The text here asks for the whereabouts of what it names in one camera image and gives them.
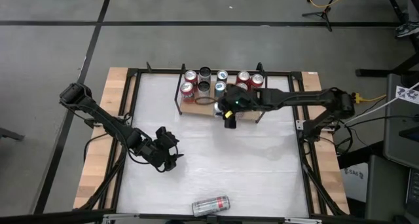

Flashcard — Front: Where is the wooden shelf with black legs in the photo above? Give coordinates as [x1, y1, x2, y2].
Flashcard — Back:
[173, 62, 269, 124]

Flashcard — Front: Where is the silver slim can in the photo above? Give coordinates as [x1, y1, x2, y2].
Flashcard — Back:
[198, 66, 212, 83]

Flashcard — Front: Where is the white printed paper label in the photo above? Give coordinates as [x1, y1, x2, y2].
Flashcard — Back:
[395, 84, 419, 105]

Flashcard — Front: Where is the black stand foot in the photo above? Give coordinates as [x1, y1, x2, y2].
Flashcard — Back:
[0, 127, 26, 142]

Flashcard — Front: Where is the tall grey slim can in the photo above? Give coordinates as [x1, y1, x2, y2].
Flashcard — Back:
[197, 81, 211, 99]

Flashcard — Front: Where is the black table cable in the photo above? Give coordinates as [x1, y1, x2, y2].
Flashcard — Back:
[333, 125, 358, 153]
[82, 132, 111, 164]

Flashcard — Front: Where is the red Fanta can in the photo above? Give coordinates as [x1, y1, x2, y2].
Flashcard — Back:
[179, 81, 195, 104]

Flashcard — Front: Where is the black keyboard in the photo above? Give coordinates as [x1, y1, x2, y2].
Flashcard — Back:
[405, 168, 419, 214]

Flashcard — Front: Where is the grey cabinet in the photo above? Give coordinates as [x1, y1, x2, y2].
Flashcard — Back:
[365, 155, 410, 220]

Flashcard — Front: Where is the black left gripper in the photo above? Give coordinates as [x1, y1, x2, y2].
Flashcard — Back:
[132, 126, 185, 172]

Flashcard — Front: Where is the white labelled box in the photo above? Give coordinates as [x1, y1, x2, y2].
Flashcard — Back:
[340, 166, 369, 202]

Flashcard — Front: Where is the white Celsius peach can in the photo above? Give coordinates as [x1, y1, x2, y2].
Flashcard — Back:
[191, 195, 231, 218]

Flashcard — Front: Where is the yellow extension cord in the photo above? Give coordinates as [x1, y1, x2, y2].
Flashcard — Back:
[352, 92, 388, 104]

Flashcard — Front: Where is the person's leg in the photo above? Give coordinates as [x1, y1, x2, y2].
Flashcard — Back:
[407, 0, 419, 22]

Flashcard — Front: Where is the black desk leg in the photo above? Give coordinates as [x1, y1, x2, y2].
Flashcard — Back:
[355, 52, 419, 78]

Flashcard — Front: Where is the grey cart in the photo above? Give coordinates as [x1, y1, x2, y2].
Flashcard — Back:
[382, 73, 419, 170]

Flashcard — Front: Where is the black metal table frame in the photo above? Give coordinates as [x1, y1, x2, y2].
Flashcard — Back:
[78, 62, 350, 220]

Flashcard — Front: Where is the white cable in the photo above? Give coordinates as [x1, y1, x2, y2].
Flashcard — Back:
[343, 82, 419, 126]

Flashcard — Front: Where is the black tripod stand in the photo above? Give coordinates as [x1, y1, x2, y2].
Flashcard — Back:
[301, 0, 343, 33]

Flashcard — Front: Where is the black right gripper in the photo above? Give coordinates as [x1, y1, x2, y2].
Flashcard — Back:
[217, 84, 263, 130]

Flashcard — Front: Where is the person's shoe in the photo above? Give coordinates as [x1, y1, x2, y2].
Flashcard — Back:
[395, 20, 419, 38]

